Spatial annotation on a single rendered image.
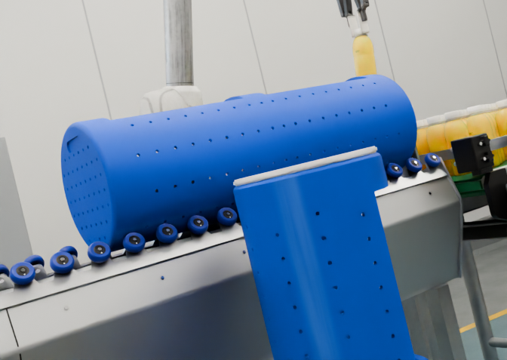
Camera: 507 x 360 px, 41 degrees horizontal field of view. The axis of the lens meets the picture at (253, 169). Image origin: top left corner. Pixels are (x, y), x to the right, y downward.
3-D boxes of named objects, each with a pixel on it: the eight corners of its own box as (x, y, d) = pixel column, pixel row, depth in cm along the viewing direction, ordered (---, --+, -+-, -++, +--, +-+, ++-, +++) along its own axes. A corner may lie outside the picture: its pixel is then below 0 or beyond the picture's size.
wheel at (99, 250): (83, 249, 134) (84, 242, 133) (104, 243, 137) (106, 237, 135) (92, 266, 132) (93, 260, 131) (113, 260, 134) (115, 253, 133)
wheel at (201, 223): (182, 222, 147) (185, 216, 145) (201, 217, 149) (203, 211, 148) (192, 238, 144) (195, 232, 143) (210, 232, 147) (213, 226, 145)
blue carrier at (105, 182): (79, 258, 156) (50, 137, 157) (359, 180, 204) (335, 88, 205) (126, 250, 132) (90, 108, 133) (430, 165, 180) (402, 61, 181)
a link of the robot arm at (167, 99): (144, 161, 221) (126, 94, 219) (160, 157, 238) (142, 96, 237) (191, 148, 218) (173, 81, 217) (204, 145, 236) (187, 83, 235)
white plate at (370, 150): (285, 167, 110) (287, 174, 110) (407, 137, 125) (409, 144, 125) (207, 186, 133) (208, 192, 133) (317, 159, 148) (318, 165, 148)
